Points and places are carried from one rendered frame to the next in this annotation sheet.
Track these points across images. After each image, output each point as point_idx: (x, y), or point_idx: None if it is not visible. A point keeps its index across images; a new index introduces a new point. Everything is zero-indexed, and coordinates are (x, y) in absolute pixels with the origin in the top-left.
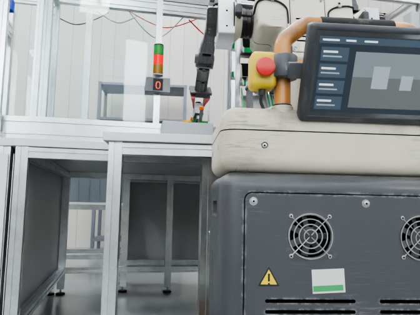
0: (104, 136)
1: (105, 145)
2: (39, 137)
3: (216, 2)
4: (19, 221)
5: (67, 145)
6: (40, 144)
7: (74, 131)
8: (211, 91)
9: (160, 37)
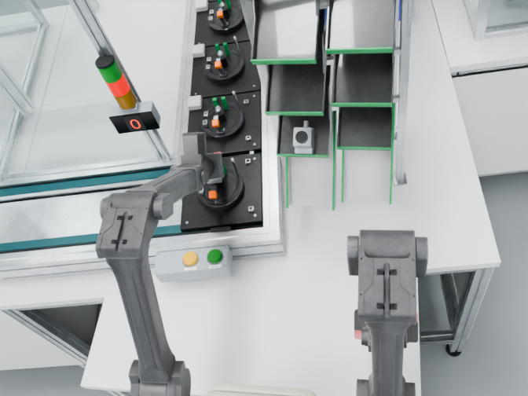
0: (84, 387)
1: (96, 299)
2: (15, 278)
3: (141, 380)
4: (52, 336)
5: (52, 305)
6: (22, 306)
7: (50, 270)
8: (222, 170)
9: (101, 41)
